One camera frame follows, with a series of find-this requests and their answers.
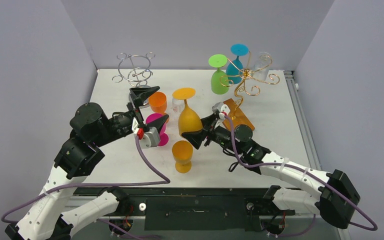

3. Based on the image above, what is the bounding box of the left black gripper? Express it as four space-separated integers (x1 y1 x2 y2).
92 87 169 148

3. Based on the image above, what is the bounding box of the yellow wine glass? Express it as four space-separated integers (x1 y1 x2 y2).
172 87 203 136
171 140 193 174

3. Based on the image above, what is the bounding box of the gold wire glass rack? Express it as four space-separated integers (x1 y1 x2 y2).
223 62 281 130

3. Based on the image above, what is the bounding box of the green wine glass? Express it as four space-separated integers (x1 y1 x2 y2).
208 54 229 95

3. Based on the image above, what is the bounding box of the blue wine glass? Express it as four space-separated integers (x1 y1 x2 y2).
225 43 249 85

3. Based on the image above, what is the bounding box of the clear wine glass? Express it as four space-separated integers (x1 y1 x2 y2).
251 52 273 82
172 97 185 115

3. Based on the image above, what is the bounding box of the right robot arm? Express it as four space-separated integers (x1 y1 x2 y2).
181 114 361 229

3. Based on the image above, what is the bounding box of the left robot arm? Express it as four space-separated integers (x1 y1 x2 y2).
5 86 168 240

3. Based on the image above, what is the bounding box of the dark orange wine glass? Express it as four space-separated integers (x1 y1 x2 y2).
148 91 168 116

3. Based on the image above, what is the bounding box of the yellow wine glass front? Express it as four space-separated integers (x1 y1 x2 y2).
171 140 193 174

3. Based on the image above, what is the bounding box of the pink wine glass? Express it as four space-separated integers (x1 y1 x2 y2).
145 113 169 147

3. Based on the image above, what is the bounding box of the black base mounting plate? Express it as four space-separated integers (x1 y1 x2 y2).
72 187 307 232

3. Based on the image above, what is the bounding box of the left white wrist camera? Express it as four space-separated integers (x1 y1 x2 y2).
133 124 160 149

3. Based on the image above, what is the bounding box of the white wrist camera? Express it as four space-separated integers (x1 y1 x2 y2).
133 124 160 149
212 102 230 121

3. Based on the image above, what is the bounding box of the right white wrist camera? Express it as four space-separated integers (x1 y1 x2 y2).
212 102 230 121

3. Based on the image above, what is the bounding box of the silver wire glass rack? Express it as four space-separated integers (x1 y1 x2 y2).
111 51 156 109

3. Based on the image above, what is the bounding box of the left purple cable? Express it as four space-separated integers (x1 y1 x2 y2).
0 130 172 240

